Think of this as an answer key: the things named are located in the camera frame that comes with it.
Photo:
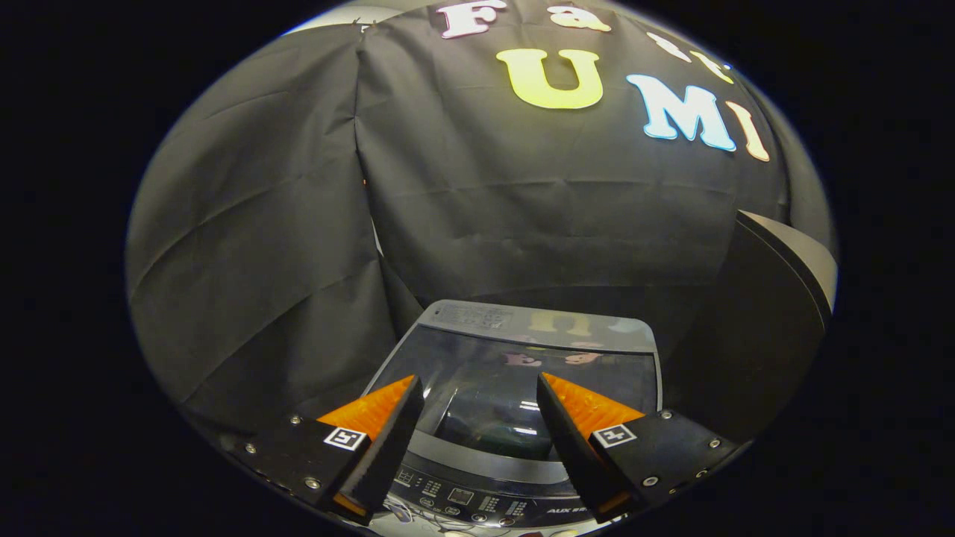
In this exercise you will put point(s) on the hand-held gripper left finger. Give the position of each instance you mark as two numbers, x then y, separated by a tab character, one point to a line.
388	447

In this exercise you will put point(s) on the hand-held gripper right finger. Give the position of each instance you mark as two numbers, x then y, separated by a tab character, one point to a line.
571	444

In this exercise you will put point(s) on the grey washing machine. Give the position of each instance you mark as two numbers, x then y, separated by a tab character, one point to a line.
477	496

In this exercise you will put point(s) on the dark glass washing machine lid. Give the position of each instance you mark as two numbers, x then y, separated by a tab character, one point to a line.
485	365

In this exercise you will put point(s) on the black backdrop cloth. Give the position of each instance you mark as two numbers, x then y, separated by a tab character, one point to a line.
298	224

